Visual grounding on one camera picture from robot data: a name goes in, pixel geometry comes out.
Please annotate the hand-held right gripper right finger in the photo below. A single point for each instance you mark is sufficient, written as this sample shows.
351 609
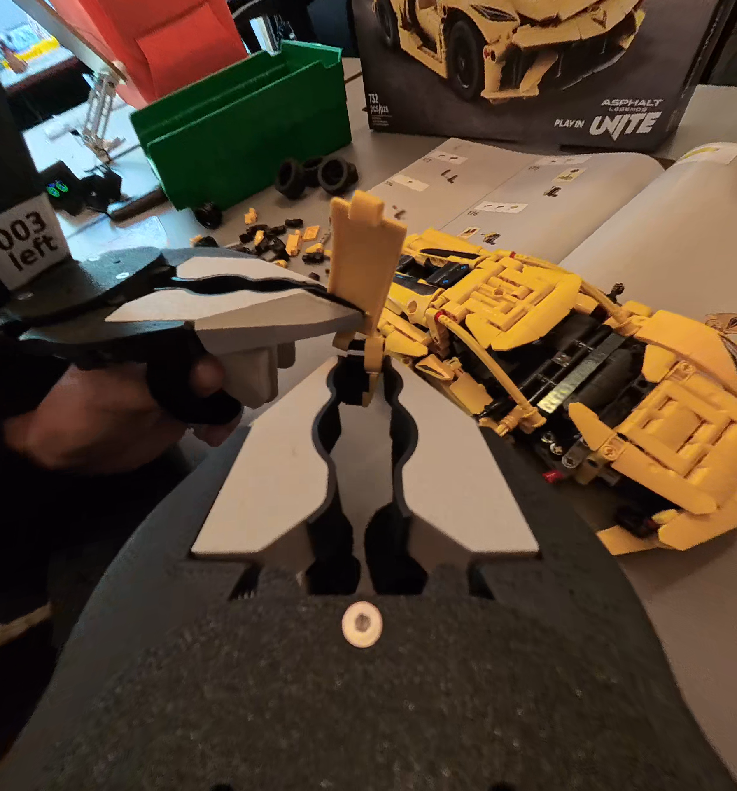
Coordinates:
467 488

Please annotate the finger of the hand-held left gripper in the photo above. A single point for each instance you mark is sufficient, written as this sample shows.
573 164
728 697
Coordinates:
251 321
239 267

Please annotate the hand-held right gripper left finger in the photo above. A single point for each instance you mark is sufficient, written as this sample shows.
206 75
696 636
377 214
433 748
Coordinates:
263 488

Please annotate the yellow panel piece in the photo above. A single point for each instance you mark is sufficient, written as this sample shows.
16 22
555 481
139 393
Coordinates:
362 266

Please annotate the grey desk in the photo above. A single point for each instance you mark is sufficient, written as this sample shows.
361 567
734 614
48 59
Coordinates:
702 618

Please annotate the person's left hand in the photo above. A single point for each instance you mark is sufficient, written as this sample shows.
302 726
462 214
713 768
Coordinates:
97 420

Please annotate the pile of black yellow bricks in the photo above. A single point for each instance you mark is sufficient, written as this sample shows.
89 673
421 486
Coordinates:
276 241

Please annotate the black device with green lights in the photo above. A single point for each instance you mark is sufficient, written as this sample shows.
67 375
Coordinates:
90 185

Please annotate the green plastic bin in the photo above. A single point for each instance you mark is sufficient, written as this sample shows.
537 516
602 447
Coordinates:
251 148

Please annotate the white board document stand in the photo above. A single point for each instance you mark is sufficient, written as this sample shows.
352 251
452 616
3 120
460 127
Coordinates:
100 111

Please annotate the yellow toy brick car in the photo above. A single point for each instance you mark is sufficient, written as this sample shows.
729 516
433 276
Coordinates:
517 290

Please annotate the orange paper bag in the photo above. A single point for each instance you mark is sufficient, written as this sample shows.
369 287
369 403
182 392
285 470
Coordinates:
177 49

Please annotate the toy car set box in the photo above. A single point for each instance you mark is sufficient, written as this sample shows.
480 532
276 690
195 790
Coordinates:
418 74

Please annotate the dark fleece-lined jacket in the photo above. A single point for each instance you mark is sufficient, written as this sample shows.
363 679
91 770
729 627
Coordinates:
4 630

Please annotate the open instruction booklet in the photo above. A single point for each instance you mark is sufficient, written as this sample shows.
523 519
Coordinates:
529 185

